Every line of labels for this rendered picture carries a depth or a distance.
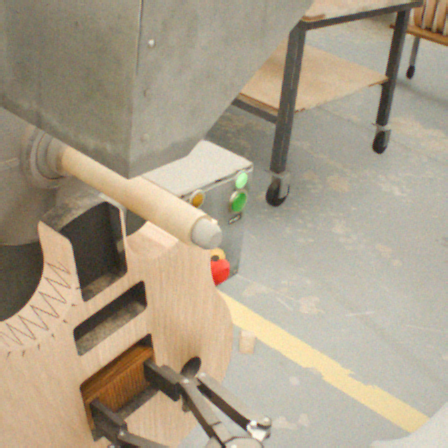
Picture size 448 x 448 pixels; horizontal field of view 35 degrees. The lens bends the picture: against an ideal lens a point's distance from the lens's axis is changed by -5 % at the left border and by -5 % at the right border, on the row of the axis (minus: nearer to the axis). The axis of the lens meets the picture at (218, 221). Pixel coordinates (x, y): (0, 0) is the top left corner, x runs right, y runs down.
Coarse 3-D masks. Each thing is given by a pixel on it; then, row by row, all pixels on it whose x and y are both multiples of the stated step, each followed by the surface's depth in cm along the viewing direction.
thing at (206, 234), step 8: (200, 224) 64; (208, 224) 64; (192, 232) 64; (200, 232) 64; (208, 232) 64; (216, 232) 64; (192, 240) 65; (200, 240) 64; (208, 240) 64; (216, 240) 64; (208, 248) 64
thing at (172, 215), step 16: (64, 160) 73; (80, 160) 72; (80, 176) 72; (96, 176) 70; (112, 176) 69; (112, 192) 69; (128, 192) 68; (144, 192) 67; (160, 192) 67; (128, 208) 69; (144, 208) 67; (160, 208) 66; (176, 208) 65; (192, 208) 65; (160, 224) 66; (176, 224) 65; (192, 224) 64
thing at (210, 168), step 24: (168, 168) 102; (192, 168) 103; (216, 168) 103; (240, 168) 104; (168, 192) 97; (192, 192) 98; (216, 192) 101; (240, 192) 105; (216, 216) 104; (240, 216) 109; (240, 240) 112
